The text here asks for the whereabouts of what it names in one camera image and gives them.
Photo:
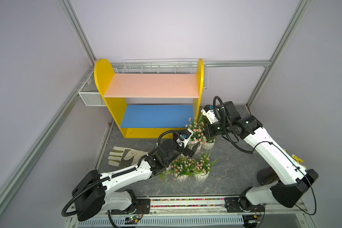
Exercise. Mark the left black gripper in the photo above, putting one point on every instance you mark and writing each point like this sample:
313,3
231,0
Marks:
186,151

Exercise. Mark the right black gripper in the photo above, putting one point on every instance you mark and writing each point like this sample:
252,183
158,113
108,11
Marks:
207,126

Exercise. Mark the pink flower pot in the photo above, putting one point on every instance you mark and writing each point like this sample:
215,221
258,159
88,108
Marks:
197,128
164,173
203,165
182,168

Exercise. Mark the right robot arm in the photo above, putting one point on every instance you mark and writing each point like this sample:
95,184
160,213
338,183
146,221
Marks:
248,135

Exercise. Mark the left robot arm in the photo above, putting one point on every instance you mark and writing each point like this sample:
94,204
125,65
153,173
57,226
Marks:
100,191

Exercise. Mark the yellow rack with coloured shelves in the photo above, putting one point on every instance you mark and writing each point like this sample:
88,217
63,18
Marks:
149,120

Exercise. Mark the orange flower pot middle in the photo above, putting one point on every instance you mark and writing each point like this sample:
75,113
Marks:
194,146

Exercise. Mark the orange flower pot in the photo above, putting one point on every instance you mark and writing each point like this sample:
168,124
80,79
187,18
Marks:
194,146
208,143

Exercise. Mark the orange flower pot right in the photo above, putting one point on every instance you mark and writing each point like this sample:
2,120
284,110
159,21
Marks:
208,143

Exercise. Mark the beige garden glove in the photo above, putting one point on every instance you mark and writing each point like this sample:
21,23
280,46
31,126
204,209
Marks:
124,157

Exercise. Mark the sunflower bouquet pot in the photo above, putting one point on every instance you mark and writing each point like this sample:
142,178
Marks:
297,159

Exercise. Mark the white mesh basket left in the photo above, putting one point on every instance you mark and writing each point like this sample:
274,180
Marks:
88,91

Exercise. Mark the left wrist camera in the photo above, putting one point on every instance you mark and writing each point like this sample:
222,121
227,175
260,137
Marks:
186,136

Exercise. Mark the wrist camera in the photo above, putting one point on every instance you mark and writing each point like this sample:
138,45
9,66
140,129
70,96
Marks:
208,115
186,136

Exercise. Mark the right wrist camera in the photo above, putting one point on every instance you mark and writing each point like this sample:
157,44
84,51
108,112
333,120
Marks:
208,115

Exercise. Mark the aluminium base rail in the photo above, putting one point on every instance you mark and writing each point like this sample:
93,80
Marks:
198,212

